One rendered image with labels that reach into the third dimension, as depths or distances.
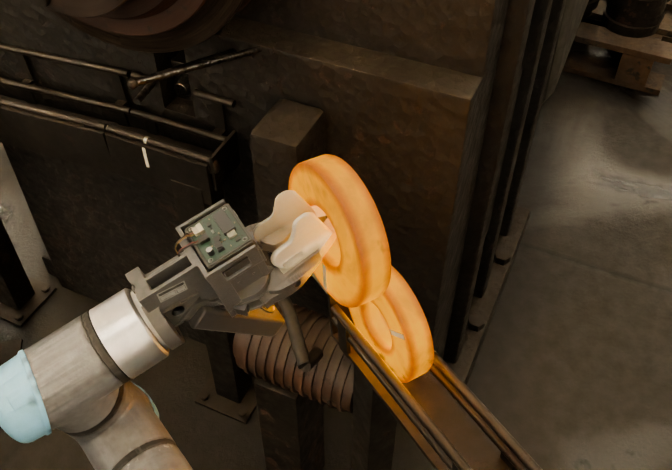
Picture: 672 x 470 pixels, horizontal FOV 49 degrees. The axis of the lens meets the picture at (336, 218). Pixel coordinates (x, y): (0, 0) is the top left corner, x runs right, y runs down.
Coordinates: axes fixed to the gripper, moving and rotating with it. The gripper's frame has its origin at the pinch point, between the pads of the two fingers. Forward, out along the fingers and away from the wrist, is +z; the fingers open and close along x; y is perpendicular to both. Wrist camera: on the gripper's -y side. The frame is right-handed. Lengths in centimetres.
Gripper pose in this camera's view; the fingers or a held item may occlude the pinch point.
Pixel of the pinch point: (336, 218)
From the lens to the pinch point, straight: 73.4
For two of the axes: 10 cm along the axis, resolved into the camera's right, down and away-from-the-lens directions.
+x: -5.1, -6.1, 6.1
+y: -2.2, -5.9, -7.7
